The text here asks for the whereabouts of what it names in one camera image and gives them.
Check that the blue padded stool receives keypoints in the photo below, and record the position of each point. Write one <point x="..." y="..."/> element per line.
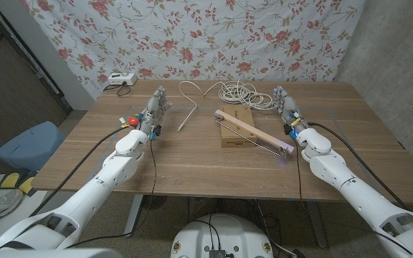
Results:
<point x="31" y="143"/>

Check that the black round floor fan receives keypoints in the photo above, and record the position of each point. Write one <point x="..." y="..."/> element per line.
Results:
<point x="154" y="202"/>

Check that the wooden clip hanger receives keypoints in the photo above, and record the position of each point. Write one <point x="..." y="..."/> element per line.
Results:
<point x="253" y="132"/>

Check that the white table leg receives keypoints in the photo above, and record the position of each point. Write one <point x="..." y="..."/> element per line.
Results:
<point x="134" y="215"/>

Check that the floral backdrop cloth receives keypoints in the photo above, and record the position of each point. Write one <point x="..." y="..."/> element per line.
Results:
<point x="228" y="36"/>

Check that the grey table leg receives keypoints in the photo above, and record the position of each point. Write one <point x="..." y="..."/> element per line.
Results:
<point x="317" y="225"/>

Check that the yellow black foot pedal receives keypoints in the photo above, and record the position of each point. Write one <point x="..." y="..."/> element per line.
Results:
<point x="11" y="180"/>

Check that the brown cardboard package box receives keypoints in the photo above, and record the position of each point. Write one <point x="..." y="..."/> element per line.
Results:
<point x="237" y="141"/>

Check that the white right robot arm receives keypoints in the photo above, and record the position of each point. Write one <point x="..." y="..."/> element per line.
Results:
<point x="335" y="168"/>

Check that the white robot torso base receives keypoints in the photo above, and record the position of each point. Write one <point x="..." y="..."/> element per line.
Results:
<point x="224" y="233"/>

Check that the colourful wooden maraca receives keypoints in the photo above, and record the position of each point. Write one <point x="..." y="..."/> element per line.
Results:
<point x="133" y="120"/>

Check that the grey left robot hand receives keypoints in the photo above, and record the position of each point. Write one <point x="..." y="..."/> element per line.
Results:
<point x="154" y="109"/>

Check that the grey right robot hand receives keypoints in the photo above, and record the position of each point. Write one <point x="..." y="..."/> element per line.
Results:
<point x="287" y="105"/>

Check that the white power strip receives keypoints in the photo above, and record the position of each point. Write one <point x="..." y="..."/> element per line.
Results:
<point x="122" y="79"/>

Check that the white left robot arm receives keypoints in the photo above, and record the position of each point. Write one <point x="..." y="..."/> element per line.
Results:
<point x="120" y="168"/>

